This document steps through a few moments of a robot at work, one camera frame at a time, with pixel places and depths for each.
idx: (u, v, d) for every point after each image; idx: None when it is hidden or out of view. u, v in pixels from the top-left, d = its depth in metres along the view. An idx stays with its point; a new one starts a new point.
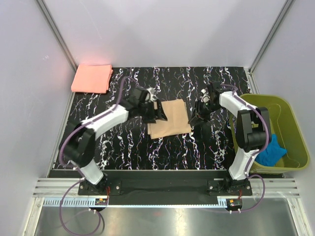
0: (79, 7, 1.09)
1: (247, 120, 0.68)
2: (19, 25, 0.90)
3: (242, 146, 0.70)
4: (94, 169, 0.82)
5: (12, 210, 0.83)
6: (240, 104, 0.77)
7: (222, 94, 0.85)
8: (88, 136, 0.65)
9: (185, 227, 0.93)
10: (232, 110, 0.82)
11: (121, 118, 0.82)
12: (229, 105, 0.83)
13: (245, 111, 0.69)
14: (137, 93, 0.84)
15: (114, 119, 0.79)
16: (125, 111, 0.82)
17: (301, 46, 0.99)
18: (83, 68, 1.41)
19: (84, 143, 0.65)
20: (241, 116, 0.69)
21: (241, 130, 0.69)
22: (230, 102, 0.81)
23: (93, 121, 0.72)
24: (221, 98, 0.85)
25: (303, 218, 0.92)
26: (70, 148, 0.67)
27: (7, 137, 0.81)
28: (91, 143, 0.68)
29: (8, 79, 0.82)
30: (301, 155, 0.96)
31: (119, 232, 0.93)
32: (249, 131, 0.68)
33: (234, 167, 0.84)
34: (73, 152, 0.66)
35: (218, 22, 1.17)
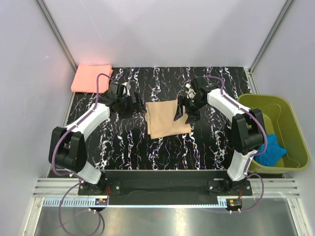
0: (79, 7, 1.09)
1: (242, 125, 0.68)
2: (19, 25, 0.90)
3: (240, 151, 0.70)
4: (90, 170, 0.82)
5: (12, 210, 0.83)
6: (233, 107, 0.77)
7: (210, 95, 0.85)
8: (77, 140, 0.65)
9: (186, 227, 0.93)
10: (223, 110, 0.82)
11: (104, 115, 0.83)
12: (220, 106, 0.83)
13: (239, 116, 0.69)
14: (113, 88, 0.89)
15: (97, 117, 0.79)
16: (106, 108, 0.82)
17: (301, 46, 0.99)
18: (83, 68, 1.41)
19: (74, 148, 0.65)
20: (236, 122, 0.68)
21: (238, 135, 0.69)
22: (221, 103, 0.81)
23: (78, 124, 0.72)
24: (210, 99, 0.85)
25: (303, 218, 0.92)
26: (61, 157, 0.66)
27: (7, 137, 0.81)
28: (81, 146, 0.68)
29: (8, 79, 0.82)
30: (301, 155, 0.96)
31: (119, 232, 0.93)
32: (245, 135, 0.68)
33: (232, 169, 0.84)
34: (66, 161, 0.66)
35: (218, 22, 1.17)
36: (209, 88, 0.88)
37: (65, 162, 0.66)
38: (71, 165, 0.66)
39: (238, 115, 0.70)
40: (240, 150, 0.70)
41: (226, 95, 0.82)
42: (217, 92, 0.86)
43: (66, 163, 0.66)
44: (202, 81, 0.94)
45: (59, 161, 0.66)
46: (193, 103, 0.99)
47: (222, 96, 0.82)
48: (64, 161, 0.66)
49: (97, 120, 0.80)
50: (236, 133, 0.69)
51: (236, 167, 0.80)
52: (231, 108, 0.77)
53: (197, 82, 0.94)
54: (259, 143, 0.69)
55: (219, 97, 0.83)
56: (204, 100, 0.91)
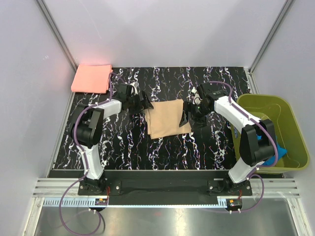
0: (79, 7, 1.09)
1: (253, 137, 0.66)
2: (19, 25, 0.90)
3: (249, 163, 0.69)
4: (97, 161, 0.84)
5: (12, 209, 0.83)
6: (242, 117, 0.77)
7: (219, 103, 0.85)
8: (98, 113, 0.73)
9: (186, 228, 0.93)
10: (230, 119, 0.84)
11: (116, 107, 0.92)
12: (227, 114, 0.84)
13: (250, 129, 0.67)
14: (123, 89, 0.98)
15: (112, 106, 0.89)
16: (118, 102, 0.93)
17: (301, 46, 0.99)
18: (83, 68, 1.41)
19: (94, 120, 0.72)
20: (247, 134, 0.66)
21: (247, 147, 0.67)
22: (229, 112, 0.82)
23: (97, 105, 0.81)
24: (218, 106, 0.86)
25: (303, 218, 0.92)
26: (80, 130, 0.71)
27: (7, 137, 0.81)
28: (100, 121, 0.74)
29: (8, 79, 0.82)
30: (301, 154, 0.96)
31: (119, 232, 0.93)
32: (256, 147, 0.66)
33: (234, 171, 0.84)
34: (84, 133, 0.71)
35: (218, 22, 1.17)
36: (215, 95, 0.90)
37: (83, 135, 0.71)
38: (88, 138, 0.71)
39: (248, 127, 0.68)
40: (249, 162, 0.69)
41: (234, 103, 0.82)
42: (225, 100, 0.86)
43: (84, 136, 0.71)
44: (208, 87, 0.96)
45: (78, 133, 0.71)
46: (199, 109, 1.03)
47: (231, 104, 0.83)
48: (83, 133, 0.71)
49: (112, 108, 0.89)
50: (246, 145, 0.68)
51: (239, 171, 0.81)
52: (239, 118, 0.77)
53: (203, 89, 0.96)
54: (268, 155, 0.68)
55: (227, 104, 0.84)
56: (210, 107, 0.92)
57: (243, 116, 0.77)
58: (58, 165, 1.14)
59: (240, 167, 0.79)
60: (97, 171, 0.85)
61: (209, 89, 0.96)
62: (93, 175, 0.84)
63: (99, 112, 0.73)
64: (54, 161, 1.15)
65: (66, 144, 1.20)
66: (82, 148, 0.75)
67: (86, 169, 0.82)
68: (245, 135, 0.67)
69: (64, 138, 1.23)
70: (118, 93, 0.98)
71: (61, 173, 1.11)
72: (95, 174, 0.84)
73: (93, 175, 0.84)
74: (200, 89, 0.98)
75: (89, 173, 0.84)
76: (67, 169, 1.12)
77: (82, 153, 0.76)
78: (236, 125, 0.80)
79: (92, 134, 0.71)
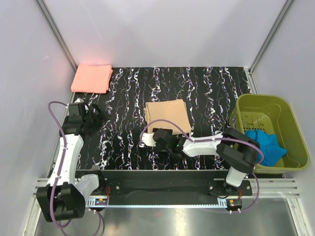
0: (79, 7, 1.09)
1: (230, 151, 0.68)
2: (19, 25, 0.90)
3: (250, 172, 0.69)
4: (89, 183, 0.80)
5: (11, 210, 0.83)
6: (207, 143, 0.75)
7: (187, 149, 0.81)
8: (69, 194, 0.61)
9: (186, 228, 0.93)
10: (205, 152, 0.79)
11: (78, 144, 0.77)
12: (201, 151, 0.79)
13: (222, 147, 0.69)
14: (74, 110, 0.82)
15: (74, 148, 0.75)
16: (77, 136, 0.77)
17: (301, 46, 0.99)
18: (83, 68, 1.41)
19: (69, 200, 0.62)
20: (225, 153, 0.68)
21: (237, 162, 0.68)
22: (199, 148, 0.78)
23: (59, 173, 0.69)
24: (190, 152, 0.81)
25: (303, 218, 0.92)
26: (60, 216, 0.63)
27: (6, 136, 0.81)
28: (75, 195, 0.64)
29: (7, 79, 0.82)
30: (301, 155, 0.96)
31: (118, 232, 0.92)
32: (241, 156, 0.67)
33: (232, 178, 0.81)
34: (66, 212, 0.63)
35: (219, 22, 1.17)
36: (179, 146, 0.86)
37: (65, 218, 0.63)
38: (73, 214, 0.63)
39: (220, 147, 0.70)
40: (249, 171, 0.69)
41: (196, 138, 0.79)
42: (187, 141, 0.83)
43: (67, 216, 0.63)
44: (170, 136, 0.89)
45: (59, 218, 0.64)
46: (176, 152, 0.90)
47: (195, 141, 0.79)
48: (64, 214, 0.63)
49: (75, 149, 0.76)
50: (235, 162, 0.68)
51: (237, 176, 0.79)
52: (207, 145, 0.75)
53: (165, 141, 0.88)
54: (255, 152, 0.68)
55: (193, 144, 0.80)
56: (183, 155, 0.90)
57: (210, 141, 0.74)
58: None
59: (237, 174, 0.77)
60: (95, 181, 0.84)
61: (170, 137, 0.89)
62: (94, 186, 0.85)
63: (69, 189, 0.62)
64: (54, 161, 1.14)
65: None
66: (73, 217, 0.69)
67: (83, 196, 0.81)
68: (224, 155, 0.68)
69: None
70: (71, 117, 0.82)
71: None
72: (94, 185, 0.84)
73: (94, 187, 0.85)
74: (160, 140, 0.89)
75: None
76: None
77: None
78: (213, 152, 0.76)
79: (76, 212, 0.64)
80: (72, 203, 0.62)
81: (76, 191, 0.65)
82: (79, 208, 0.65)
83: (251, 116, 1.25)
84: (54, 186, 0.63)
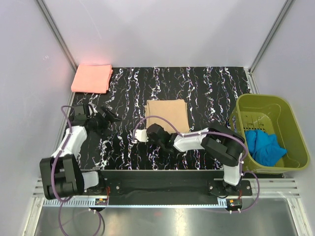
0: (79, 7, 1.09)
1: (214, 144, 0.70)
2: (19, 25, 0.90)
3: (234, 164, 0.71)
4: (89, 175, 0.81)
5: (11, 210, 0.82)
6: (194, 137, 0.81)
7: (176, 143, 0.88)
8: (71, 163, 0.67)
9: (186, 228, 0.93)
10: (193, 146, 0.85)
11: (82, 135, 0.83)
12: (189, 145, 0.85)
13: (206, 140, 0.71)
14: (79, 109, 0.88)
15: (78, 136, 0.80)
16: (81, 127, 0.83)
17: (301, 46, 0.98)
18: (83, 68, 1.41)
19: (70, 170, 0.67)
20: (208, 145, 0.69)
21: (221, 155, 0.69)
22: (187, 142, 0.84)
23: (63, 147, 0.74)
24: (180, 146, 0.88)
25: (303, 218, 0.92)
26: (61, 189, 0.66)
27: (6, 136, 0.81)
28: (76, 167, 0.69)
29: (7, 79, 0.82)
30: (301, 155, 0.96)
31: (118, 232, 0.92)
32: (225, 149, 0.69)
33: (228, 176, 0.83)
34: (65, 187, 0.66)
35: (219, 22, 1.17)
36: (171, 141, 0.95)
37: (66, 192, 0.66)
38: (72, 190, 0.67)
39: (204, 140, 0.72)
40: (234, 163, 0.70)
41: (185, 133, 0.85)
42: (178, 137, 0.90)
43: (66, 189, 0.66)
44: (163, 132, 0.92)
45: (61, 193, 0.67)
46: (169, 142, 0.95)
47: (184, 136, 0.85)
48: (63, 188, 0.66)
49: (78, 138, 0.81)
50: (218, 154, 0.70)
51: (232, 173, 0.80)
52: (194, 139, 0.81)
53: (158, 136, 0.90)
54: (238, 145, 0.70)
55: (182, 139, 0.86)
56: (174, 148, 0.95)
57: (197, 135, 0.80)
58: None
59: (232, 169, 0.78)
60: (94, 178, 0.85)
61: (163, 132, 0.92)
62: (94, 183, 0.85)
63: (71, 159, 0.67)
64: None
65: None
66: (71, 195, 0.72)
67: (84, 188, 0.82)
68: (209, 148, 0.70)
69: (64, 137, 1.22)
70: (76, 115, 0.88)
71: None
72: (95, 182, 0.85)
73: (93, 184, 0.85)
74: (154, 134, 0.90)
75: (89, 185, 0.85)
76: None
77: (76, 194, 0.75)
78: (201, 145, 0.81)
79: (76, 186, 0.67)
80: (73, 172, 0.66)
81: (77, 164, 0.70)
82: (78, 185, 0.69)
83: (251, 115, 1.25)
84: (57, 157, 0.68)
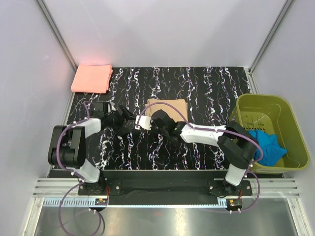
0: (79, 7, 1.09)
1: (232, 145, 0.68)
2: (19, 25, 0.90)
3: (245, 167, 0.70)
4: (91, 169, 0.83)
5: (11, 210, 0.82)
6: (209, 133, 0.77)
7: (184, 133, 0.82)
8: (79, 132, 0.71)
9: (186, 228, 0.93)
10: (203, 141, 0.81)
11: (96, 126, 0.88)
12: (198, 138, 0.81)
13: (224, 139, 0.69)
14: (99, 106, 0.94)
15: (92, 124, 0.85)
16: (98, 118, 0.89)
17: (301, 46, 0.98)
18: (83, 68, 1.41)
19: (76, 140, 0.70)
20: (226, 145, 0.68)
21: (235, 156, 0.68)
22: (198, 135, 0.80)
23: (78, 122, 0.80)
24: (187, 137, 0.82)
25: (303, 218, 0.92)
26: (62, 154, 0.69)
27: (6, 136, 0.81)
28: (82, 139, 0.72)
29: (7, 79, 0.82)
30: (301, 155, 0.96)
31: (118, 232, 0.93)
32: (240, 151, 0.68)
33: (231, 176, 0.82)
34: (66, 156, 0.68)
35: (219, 22, 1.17)
36: (177, 130, 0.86)
37: (66, 159, 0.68)
38: (72, 161, 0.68)
39: (221, 138, 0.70)
40: (245, 166, 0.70)
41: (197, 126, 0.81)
42: (187, 127, 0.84)
43: (67, 159, 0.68)
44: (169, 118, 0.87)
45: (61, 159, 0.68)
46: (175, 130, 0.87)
47: (195, 129, 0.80)
48: (65, 157, 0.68)
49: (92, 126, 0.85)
50: (232, 155, 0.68)
51: (236, 174, 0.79)
52: (208, 134, 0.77)
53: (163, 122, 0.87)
54: (254, 150, 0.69)
55: (193, 131, 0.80)
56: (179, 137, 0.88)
57: (211, 131, 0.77)
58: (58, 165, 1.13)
59: (237, 170, 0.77)
60: (95, 174, 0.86)
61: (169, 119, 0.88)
62: (91, 180, 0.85)
63: (80, 130, 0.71)
64: None
65: None
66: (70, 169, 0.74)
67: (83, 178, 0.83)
68: (225, 147, 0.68)
69: None
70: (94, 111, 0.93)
71: (61, 173, 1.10)
72: (94, 177, 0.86)
73: (91, 180, 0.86)
74: (158, 121, 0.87)
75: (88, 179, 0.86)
76: None
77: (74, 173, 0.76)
78: (210, 141, 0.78)
79: (77, 156, 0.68)
80: (78, 142, 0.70)
81: (84, 138, 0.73)
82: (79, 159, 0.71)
83: (251, 116, 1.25)
84: (69, 126, 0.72)
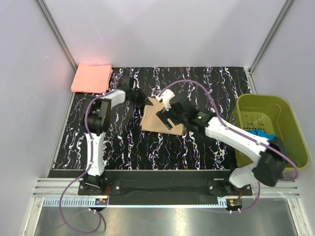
0: (79, 7, 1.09)
1: (271, 164, 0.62)
2: (20, 25, 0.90)
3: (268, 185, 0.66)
4: (101, 152, 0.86)
5: (12, 210, 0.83)
6: (247, 141, 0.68)
7: (212, 130, 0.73)
8: (107, 103, 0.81)
9: (186, 228, 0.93)
10: (230, 141, 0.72)
11: (121, 98, 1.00)
12: (226, 140, 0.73)
13: (266, 156, 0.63)
14: (126, 81, 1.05)
15: (117, 96, 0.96)
16: (123, 91, 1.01)
17: (301, 46, 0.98)
18: (83, 68, 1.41)
19: (103, 110, 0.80)
20: (267, 163, 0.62)
21: (268, 174, 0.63)
22: (228, 138, 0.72)
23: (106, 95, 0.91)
24: (213, 133, 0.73)
25: (303, 218, 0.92)
26: (92, 119, 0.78)
27: (7, 137, 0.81)
28: (109, 109, 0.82)
29: (7, 78, 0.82)
30: (301, 154, 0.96)
31: (118, 232, 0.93)
32: (276, 171, 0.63)
33: (235, 178, 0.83)
34: (95, 122, 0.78)
35: (219, 22, 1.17)
36: (201, 119, 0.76)
37: (93, 124, 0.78)
38: (99, 126, 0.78)
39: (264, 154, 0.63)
40: (269, 184, 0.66)
41: (231, 127, 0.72)
42: (215, 122, 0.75)
43: (95, 125, 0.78)
44: (189, 104, 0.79)
45: (89, 123, 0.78)
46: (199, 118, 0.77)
47: (227, 128, 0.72)
48: (94, 123, 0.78)
49: (117, 99, 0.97)
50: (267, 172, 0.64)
51: (241, 179, 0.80)
52: (246, 144, 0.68)
53: (184, 108, 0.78)
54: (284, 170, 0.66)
55: (224, 130, 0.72)
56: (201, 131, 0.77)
57: (248, 140, 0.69)
58: (58, 165, 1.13)
59: (242, 176, 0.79)
60: (100, 167, 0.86)
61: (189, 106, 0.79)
62: (95, 171, 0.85)
63: (108, 102, 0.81)
64: (54, 161, 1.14)
65: (66, 144, 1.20)
66: (91, 136, 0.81)
67: (90, 162, 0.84)
68: (265, 164, 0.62)
69: (64, 137, 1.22)
70: (121, 84, 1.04)
71: (61, 173, 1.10)
72: (99, 169, 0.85)
73: (95, 171, 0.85)
74: (178, 107, 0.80)
75: (91, 167, 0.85)
76: (67, 169, 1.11)
77: (90, 141, 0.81)
78: (246, 151, 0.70)
79: (103, 123, 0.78)
80: (106, 111, 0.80)
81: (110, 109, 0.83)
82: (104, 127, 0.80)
83: (251, 115, 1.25)
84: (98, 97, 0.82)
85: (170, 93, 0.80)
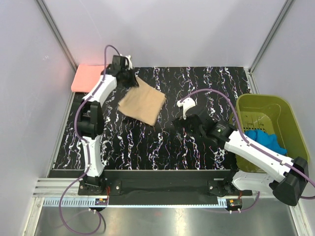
0: (79, 7, 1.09)
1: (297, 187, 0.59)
2: (20, 25, 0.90)
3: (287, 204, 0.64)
4: (98, 155, 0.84)
5: (11, 210, 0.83)
6: (270, 161, 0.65)
7: (233, 145, 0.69)
8: (95, 107, 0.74)
9: (186, 228, 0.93)
10: (252, 158, 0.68)
11: (112, 85, 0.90)
12: (247, 156, 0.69)
13: (292, 178, 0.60)
14: (116, 60, 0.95)
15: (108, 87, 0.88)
16: (113, 77, 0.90)
17: (301, 46, 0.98)
18: (83, 68, 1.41)
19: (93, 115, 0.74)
20: (293, 186, 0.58)
21: (290, 196, 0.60)
22: (249, 155, 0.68)
23: (93, 94, 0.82)
24: (233, 149, 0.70)
25: (303, 218, 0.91)
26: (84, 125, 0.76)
27: (7, 137, 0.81)
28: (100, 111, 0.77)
29: (7, 78, 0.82)
30: (301, 155, 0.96)
31: (118, 232, 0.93)
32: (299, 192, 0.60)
33: (241, 180, 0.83)
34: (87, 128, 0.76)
35: (218, 22, 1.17)
36: (220, 132, 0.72)
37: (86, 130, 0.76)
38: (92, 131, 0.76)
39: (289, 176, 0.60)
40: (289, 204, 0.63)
41: (253, 143, 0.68)
42: (236, 136, 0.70)
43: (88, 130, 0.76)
44: (206, 116, 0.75)
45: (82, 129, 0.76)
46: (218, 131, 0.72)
47: (249, 145, 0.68)
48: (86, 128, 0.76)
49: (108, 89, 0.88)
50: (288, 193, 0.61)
51: (248, 183, 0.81)
52: (270, 163, 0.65)
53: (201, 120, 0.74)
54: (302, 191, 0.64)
55: (245, 145, 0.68)
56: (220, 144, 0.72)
57: (272, 159, 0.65)
58: (58, 165, 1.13)
59: (252, 181, 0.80)
60: (98, 167, 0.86)
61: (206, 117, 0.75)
62: (94, 172, 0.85)
63: (96, 105, 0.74)
64: (54, 161, 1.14)
65: (66, 144, 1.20)
66: (86, 139, 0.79)
67: (88, 163, 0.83)
68: (290, 186, 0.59)
69: (64, 138, 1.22)
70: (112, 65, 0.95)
71: (61, 173, 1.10)
72: (97, 171, 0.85)
73: (94, 172, 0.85)
74: (195, 119, 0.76)
75: (90, 169, 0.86)
76: (67, 169, 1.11)
77: (86, 145, 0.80)
78: (266, 169, 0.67)
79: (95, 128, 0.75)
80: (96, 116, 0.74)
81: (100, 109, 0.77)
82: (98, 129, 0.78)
83: (251, 115, 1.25)
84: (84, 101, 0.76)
85: (192, 102, 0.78)
